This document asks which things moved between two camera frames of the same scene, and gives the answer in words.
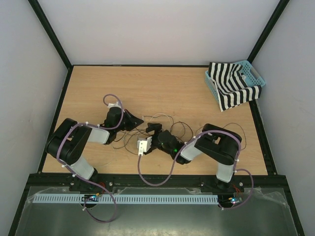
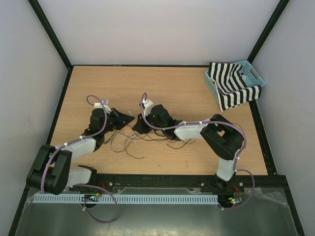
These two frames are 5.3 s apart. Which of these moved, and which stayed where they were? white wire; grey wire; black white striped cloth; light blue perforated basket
Moved: white wire; grey wire
Stayed: light blue perforated basket; black white striped cloth
